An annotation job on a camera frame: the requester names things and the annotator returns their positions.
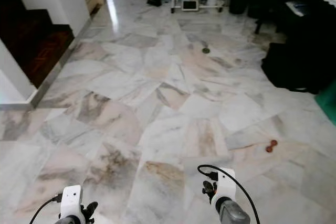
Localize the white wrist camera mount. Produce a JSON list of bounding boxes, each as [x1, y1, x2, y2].
[[210, 168, 236, 205], [61, 185, 83, 220]]

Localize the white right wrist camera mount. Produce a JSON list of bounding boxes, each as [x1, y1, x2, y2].
[[210, 168, 236, 205]]

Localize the large black bag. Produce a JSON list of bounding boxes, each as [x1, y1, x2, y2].
[[261, 41, 336, 95]]

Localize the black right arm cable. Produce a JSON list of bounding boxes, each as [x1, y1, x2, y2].
[[197, 164, 261, 224]]

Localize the red dumbbell toy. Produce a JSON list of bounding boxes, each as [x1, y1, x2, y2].
[[265, 139, 279, 153]]

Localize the black waste bin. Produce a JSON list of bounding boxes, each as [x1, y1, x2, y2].
[[228, 0, 253, 15]]

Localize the green mat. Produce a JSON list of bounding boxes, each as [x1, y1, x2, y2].
[[314, 79, 336, 126]]

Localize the black chair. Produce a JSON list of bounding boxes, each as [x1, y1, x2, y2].
[[253, 0, 295, 35]]

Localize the dark wooden staircase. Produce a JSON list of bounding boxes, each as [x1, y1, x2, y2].
[[0, 0, 76, 89]]

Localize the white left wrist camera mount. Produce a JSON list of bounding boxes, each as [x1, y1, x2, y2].
[[61, 185, 83, 220]]

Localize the white framed tablet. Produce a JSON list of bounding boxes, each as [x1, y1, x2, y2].
[[181, 0, 200, 12]]

